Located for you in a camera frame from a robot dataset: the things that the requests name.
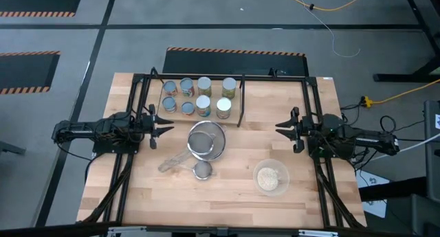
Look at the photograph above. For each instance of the black table edge beam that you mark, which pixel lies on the black table edge beam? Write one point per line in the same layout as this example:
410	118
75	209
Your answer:
220	231

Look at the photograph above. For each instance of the short can pink white label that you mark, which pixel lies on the short can pink white label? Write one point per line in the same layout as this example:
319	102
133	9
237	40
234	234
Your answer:
187	86

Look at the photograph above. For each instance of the large metal mesh strainer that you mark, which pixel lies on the large metal mesh strainer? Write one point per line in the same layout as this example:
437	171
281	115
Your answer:
216	137

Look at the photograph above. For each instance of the short can teal white label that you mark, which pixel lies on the short can teal white label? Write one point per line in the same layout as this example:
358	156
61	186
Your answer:
169	103

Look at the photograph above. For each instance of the black floor stand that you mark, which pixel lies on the black floor stand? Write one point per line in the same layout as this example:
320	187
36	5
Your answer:
392	78

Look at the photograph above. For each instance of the medium metal mesh strainer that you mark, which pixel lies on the medium metal mesh strainer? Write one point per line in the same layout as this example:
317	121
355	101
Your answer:
199	144

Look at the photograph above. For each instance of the short tin can grey lid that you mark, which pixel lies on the short tin can grey lid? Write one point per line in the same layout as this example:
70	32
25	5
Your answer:
187	108

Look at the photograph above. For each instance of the small metal mesh strainer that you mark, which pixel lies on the small metal mesh strainer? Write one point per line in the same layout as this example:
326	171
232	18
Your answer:
203	170

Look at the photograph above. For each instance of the tall tin can colourful label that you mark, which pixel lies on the tall tin can colourful label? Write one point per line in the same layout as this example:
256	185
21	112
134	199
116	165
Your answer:
203	101

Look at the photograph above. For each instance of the white paper sheet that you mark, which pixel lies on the white paper sheet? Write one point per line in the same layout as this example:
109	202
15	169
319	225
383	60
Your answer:
371	180

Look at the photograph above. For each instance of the grey stand foot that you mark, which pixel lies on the grey stand foot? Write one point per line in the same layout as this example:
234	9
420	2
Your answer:
10	147

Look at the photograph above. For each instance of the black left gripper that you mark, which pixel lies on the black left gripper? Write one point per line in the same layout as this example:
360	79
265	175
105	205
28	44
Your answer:
149	125

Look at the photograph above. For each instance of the black furniture block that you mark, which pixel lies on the black furniture block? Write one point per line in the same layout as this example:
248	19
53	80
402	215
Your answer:
412	213

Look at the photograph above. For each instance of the black metal rig frame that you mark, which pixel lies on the black metal rig frame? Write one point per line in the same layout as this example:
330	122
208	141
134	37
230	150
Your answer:
258	78

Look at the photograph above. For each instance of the tall tin can olive label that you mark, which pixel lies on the tall tin can olive label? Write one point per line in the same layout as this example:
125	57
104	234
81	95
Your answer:
223	104
204	82
229	84

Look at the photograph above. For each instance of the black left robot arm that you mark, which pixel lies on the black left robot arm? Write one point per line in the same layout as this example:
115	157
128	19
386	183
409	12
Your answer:
86	131

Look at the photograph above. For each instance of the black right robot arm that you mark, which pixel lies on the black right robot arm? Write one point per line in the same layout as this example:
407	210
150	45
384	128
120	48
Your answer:
368	141

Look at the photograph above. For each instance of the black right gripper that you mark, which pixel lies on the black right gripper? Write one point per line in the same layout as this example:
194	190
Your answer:
302	130

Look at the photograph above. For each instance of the beige grain heap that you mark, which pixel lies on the beige grain heap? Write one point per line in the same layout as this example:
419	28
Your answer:
268	178

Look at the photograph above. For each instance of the pineapple rings tin can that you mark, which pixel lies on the pineapple rings tin can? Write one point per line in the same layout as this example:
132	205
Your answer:
170	87

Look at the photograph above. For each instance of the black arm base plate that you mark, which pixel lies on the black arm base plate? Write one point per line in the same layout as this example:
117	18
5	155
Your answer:
338	156
103	149

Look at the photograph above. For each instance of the black hazard-striped floor mat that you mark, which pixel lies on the black hazard-striped floor mat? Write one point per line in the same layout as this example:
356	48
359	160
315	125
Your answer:
38	0
233	63
24	72

